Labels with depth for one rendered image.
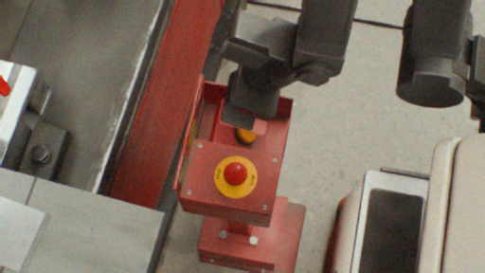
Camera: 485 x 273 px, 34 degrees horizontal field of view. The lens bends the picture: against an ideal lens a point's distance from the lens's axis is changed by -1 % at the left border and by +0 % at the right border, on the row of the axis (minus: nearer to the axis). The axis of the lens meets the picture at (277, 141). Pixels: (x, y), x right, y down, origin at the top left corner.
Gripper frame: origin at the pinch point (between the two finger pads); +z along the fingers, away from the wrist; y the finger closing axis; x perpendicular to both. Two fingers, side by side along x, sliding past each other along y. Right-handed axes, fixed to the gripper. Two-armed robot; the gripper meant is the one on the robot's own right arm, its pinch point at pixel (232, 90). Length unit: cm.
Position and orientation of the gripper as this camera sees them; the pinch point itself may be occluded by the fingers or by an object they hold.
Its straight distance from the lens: 112.8
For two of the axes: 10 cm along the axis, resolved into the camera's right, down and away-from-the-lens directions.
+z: -4.7, 1.8, 8.6
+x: 8.6, 2.8, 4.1
